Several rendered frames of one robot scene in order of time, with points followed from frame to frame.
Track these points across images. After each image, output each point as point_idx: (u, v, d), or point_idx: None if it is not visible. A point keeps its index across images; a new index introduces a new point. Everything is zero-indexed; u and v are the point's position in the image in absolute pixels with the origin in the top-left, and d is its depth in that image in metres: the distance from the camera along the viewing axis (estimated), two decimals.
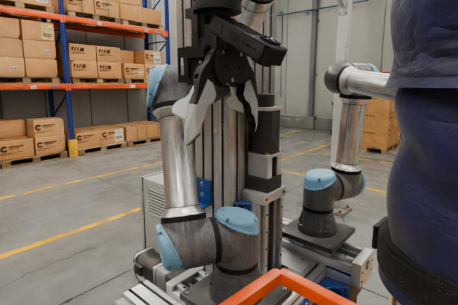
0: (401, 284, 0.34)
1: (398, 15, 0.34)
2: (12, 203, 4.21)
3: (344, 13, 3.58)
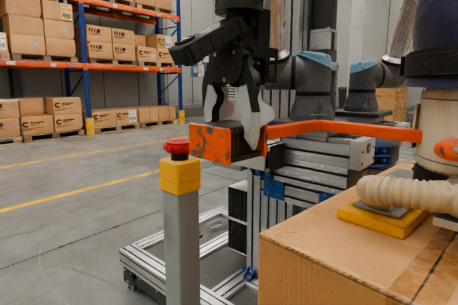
0: (426, 69, 0.45)
1: None
2: (42, 165, 4.44)
3: None
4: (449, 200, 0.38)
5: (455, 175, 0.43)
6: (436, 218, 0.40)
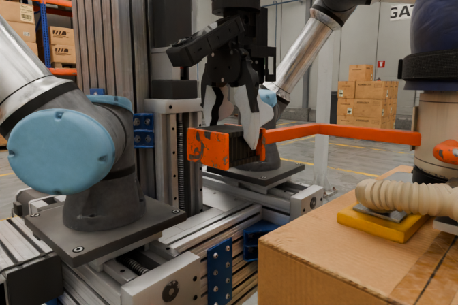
0: (424, 71, 0.45)
1: None
2: None
3: None
4: (449, 203, 0.37)
5: (454, 178, 0.43)
6: (436, 222, 0.39)
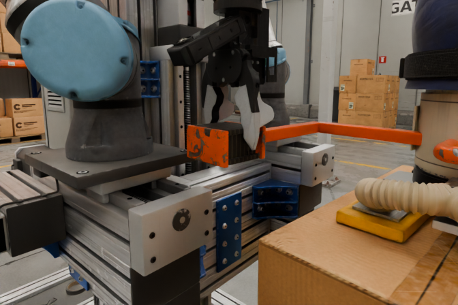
0: (426, 71, 0.45)
1: None
2: None
3: None
4: (449, 203, 0.37)
5: (454, 178, 0.42)
6: (435, 222, 0.39)
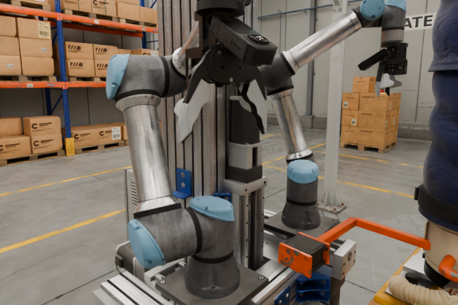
0: (433, 211, 0.70)
1: (437, 33, 0.68)
2: (7, 201, 4.21)
3: (339, 11, 3.57)
4: None
5: (452, 282, 0.68)
6: None
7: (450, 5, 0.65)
